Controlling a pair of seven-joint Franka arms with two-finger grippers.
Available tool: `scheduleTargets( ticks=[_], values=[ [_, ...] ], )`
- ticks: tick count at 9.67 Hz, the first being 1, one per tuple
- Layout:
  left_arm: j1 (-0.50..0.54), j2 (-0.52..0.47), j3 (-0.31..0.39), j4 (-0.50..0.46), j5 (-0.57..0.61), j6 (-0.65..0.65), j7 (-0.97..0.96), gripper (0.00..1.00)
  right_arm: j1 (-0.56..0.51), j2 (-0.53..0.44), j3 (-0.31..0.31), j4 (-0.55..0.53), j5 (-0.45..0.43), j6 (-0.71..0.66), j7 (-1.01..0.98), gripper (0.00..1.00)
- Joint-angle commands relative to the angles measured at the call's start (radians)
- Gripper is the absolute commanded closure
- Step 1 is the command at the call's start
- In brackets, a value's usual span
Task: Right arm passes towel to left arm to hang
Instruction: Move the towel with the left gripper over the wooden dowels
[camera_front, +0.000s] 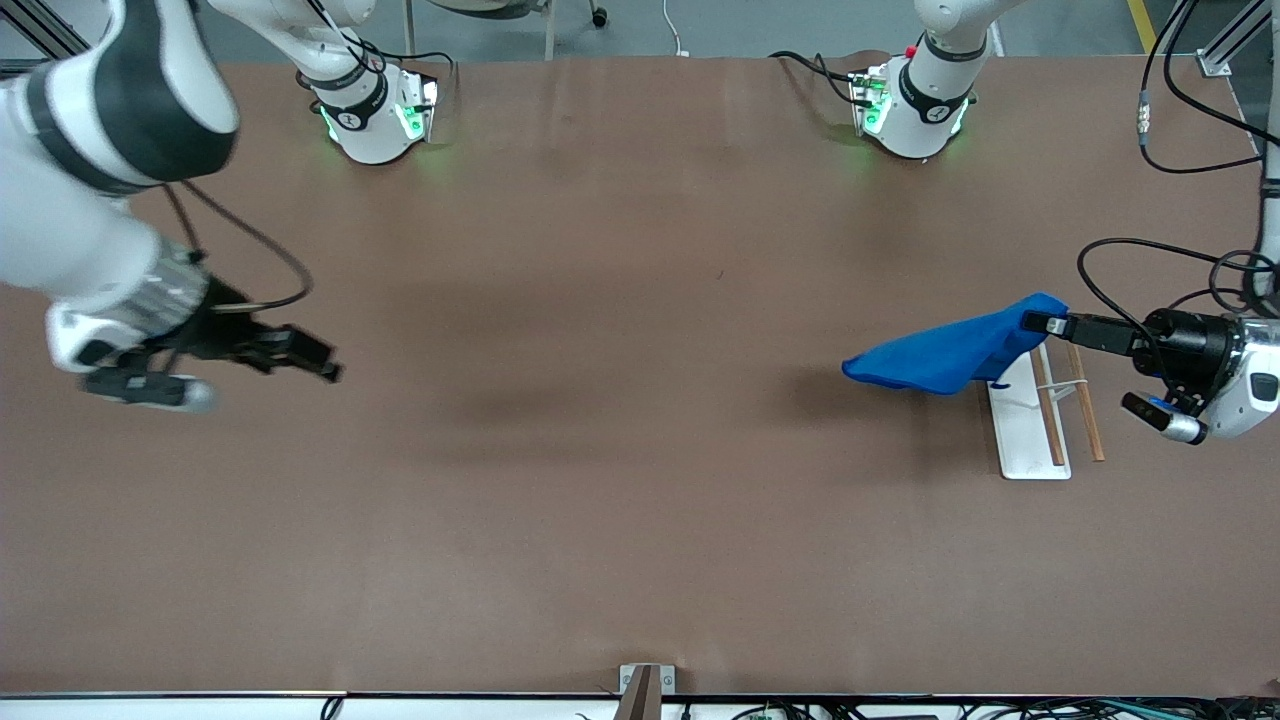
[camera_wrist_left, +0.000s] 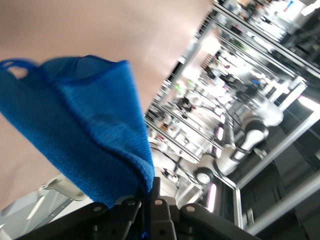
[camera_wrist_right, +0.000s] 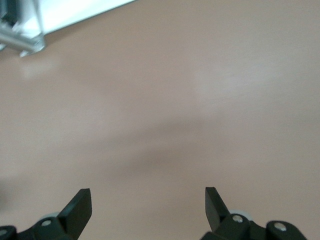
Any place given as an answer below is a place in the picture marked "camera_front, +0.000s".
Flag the blue microfibre towel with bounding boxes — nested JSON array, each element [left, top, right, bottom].
[[842, 292, 1070, 397]]

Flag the white towel rack wooden bars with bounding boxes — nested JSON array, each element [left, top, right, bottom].
[[980, 340, 1107, 482]]

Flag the grey chair base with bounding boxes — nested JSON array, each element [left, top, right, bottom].
[[403, 0, 611, 61]]

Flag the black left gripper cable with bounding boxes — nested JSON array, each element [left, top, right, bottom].
[[1077, 237, 1280, 403]]

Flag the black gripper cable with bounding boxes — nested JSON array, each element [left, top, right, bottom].
[[1077, 237, 1280, 403], [163, 180, 314, 314]]

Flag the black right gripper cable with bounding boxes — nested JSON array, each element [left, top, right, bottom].
[[163, 180, 314, 314]]

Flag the black cable with connector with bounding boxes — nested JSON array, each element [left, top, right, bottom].
[[1136, 0, 1267, 176]]

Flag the black right arm base cable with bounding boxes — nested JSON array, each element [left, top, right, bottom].
[[296, 0, 457, 101]]

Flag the black arm base cable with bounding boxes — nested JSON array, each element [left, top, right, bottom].
[[768, 50, 873, 111], [296, 0, 457, 101]]

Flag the black left arm base cable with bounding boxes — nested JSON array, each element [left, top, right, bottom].
[[768, 50, 873, 111]]

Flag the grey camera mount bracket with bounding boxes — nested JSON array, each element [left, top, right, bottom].
[[618, 663, 677, 720]]

